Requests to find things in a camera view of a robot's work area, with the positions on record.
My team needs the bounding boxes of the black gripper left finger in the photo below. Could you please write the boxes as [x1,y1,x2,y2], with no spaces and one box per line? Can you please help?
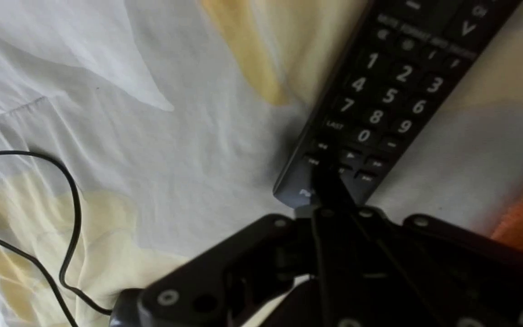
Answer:
[136,167,335,327]

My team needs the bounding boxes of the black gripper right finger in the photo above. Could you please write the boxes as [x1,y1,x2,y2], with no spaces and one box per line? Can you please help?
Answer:
[332,171,523,327]

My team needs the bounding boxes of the black TV remote control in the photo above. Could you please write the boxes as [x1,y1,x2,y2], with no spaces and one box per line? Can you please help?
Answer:
[270,0,523,211]

